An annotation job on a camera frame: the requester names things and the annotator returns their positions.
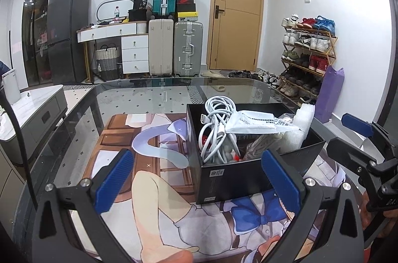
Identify person's right hand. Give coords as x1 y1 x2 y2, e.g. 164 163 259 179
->
381 218 398 240

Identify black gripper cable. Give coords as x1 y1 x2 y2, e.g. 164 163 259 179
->
0 89 40 205

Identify black yellow shoe box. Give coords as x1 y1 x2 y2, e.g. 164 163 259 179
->
177 12 199 23

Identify grey marble-top cabinet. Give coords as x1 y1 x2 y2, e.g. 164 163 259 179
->
0 84 68 152

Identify printed desk mat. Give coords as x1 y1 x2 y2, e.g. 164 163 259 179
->
62 112 365 263

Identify white appliance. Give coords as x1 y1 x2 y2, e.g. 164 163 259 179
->
1 70 22 105

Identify silver suitcase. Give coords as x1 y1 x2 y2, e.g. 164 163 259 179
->
173 20 204 78

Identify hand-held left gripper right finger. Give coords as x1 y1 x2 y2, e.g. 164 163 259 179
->
260 148 366 263

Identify black cardboard box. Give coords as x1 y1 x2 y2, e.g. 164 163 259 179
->
186 102 326 205

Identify clear bubble wrap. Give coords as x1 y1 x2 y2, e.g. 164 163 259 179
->
280 103 316 155

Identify black sandals pair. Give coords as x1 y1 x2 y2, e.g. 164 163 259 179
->
228 70 259 79

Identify oval mirror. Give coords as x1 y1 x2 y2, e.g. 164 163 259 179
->
96 0 134 23

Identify wooden shoe rack with shoes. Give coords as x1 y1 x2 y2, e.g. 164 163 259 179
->
281 14 337 105

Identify white charging cable bundle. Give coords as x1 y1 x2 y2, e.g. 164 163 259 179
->
199 96 241 166

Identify white printed pouch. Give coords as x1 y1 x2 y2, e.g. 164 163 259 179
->
225 110 307 135

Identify wooden door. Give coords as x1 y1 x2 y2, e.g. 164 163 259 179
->
207 0 265 71

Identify beige slipper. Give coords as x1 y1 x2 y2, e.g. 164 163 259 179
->
200 69 225 78

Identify black white sneakers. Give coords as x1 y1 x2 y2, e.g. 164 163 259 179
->
256 68 281 85

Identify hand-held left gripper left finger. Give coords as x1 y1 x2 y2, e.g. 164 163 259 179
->
31 148 137 263

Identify white vanity desk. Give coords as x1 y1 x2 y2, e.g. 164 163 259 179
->
77 21 149 75

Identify dark grey fridge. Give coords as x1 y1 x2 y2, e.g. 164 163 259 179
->
47 0 91 85

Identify beige suitcase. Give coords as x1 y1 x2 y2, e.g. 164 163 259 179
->
148 18 175 77

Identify purple bag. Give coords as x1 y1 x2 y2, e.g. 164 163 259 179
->
315 65 345 124

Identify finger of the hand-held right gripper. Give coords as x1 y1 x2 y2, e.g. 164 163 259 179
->
341 113 393 146
326 137 384 186

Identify glass display cabinet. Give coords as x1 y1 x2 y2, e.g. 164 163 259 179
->
23 0 58 90

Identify person's left hand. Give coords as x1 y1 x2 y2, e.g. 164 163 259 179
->
155 249 195 263

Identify wicker basket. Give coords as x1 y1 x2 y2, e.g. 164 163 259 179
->
95 45 120 72

